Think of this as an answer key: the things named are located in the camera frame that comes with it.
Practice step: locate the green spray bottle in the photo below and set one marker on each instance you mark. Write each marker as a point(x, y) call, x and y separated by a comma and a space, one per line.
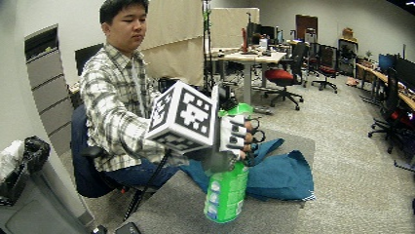
point(225, 195)

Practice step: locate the white marker cube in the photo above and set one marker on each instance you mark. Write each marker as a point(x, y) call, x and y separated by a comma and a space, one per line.
point(192, 113)

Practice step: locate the blue cloth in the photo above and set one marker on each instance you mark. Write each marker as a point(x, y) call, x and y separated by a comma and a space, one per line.
point(281, 175)

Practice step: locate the red seat office chair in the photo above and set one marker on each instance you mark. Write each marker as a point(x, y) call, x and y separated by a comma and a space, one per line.
point(283, 76)

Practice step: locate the light wooden desk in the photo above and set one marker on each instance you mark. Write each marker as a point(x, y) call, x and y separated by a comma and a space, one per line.
point(253, 58)

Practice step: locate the black tripod stand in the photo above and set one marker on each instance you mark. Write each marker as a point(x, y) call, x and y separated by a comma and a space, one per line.
point(206, 48)

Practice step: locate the red bottle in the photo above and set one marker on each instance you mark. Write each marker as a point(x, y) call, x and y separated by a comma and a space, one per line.
point(244, 40)

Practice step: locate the black mesh office chair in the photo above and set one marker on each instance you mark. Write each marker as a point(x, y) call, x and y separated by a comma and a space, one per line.
point(327, 66)

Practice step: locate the the person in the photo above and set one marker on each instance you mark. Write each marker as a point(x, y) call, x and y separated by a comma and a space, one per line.
point(116, 94)

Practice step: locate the black desk monitor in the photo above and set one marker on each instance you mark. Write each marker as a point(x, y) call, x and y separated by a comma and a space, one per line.
point(265, 32)

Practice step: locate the wide beige partition panel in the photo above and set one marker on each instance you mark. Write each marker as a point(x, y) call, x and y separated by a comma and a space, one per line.
point(173, 42)

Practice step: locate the small beige partition panel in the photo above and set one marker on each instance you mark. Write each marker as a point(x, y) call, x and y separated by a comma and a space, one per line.
point(229, 27)

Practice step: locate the black display cabinet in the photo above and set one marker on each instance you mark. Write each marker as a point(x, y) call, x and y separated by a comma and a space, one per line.
point(347, 57)

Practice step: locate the brown door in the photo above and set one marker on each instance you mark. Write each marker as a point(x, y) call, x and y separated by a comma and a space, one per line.
point(306, 26)

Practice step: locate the blue office chair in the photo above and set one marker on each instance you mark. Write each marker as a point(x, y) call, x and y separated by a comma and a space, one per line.
point(87, 169)

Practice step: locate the long wooden desk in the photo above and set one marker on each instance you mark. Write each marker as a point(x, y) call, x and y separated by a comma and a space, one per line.
point(385, 78)

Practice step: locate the black phone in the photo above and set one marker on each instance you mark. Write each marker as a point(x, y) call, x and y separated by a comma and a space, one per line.
point(128, 228)

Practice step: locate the cardboard box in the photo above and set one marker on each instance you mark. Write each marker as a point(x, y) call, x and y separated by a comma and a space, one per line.
point(347, 33)

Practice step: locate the blue lit monitor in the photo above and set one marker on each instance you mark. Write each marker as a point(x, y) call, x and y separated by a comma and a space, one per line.
point(386, 62)

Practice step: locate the large black monitor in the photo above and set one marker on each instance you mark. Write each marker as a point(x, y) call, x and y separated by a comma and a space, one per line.
point(406, 73)

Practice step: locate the tall grey cabinet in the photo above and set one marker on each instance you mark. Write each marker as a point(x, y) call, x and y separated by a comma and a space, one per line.
point(49, 91)

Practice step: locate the black bag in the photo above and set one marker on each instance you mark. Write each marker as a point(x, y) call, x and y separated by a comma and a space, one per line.
point(25, 165)

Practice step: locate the low grey cabinet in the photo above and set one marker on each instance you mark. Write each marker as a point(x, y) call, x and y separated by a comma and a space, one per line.
point(39, 208)

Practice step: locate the white plastic bag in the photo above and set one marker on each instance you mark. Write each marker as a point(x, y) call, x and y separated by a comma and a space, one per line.
point(9, 159)

